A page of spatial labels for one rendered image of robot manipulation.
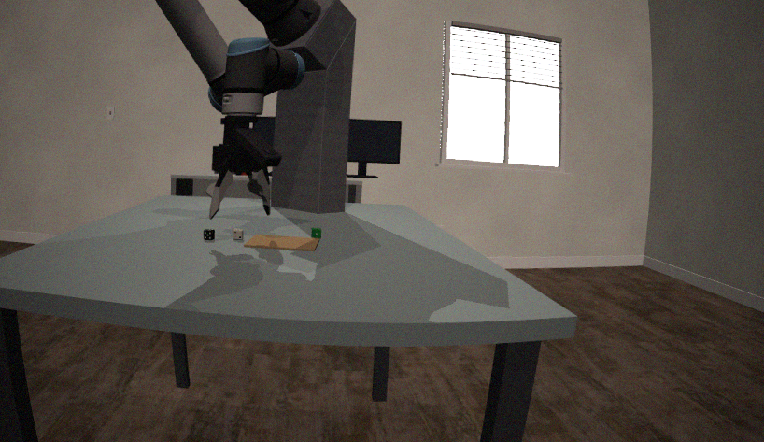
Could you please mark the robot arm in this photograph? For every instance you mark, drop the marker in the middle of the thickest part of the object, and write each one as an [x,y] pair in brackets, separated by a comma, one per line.
[250,61]

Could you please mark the orange flat mat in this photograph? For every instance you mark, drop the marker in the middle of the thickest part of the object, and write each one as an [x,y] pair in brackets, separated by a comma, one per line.
[283,242]

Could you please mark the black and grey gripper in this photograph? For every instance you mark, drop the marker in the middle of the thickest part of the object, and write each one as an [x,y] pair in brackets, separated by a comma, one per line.
[238,161]

